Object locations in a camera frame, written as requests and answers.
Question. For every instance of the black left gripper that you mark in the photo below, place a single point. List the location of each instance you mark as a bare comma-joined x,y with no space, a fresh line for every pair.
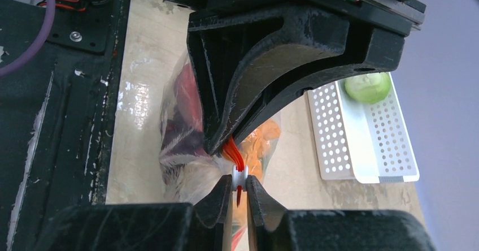
249,66

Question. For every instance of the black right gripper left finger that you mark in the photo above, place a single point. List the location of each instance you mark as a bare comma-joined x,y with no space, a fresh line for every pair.
206,225

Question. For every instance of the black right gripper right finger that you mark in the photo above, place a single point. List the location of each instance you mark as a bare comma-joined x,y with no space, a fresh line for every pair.
272,226

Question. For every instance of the clear zip top bag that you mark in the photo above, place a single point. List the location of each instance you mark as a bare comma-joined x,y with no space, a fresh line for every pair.
169,110

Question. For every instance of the purple grape bunch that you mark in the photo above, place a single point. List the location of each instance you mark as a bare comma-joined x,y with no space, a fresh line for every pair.
180,138

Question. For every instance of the pink peach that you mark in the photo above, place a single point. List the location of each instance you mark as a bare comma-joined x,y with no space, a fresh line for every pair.
188,100

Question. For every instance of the green cabbage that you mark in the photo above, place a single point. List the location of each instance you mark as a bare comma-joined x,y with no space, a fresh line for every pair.
368,88

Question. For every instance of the white plastic basket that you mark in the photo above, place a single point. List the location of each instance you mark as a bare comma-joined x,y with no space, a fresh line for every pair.
367,142

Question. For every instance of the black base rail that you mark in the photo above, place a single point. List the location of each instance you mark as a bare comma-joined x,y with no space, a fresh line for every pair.
57,121

